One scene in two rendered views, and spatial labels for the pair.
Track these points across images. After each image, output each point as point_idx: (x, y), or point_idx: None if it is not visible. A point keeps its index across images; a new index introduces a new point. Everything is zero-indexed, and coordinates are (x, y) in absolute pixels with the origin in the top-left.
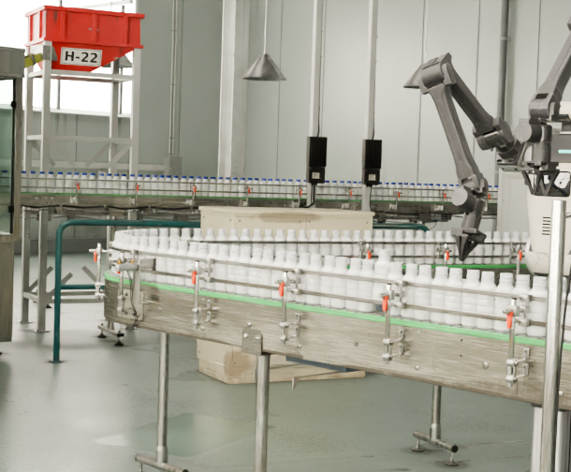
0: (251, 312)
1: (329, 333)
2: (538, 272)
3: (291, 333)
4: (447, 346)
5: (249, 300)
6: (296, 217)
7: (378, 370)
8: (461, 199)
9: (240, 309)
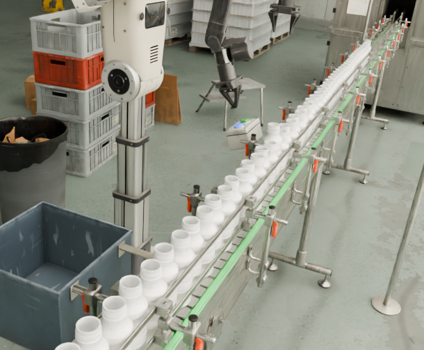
0: (215, 301)
1: (264, 235)
2: (138, 97)
3: (242, 272)
4: (305, 170)
5: (214, 289)
6: None
7: (281, 227)
8: (251, 51)
9: (204, 315)
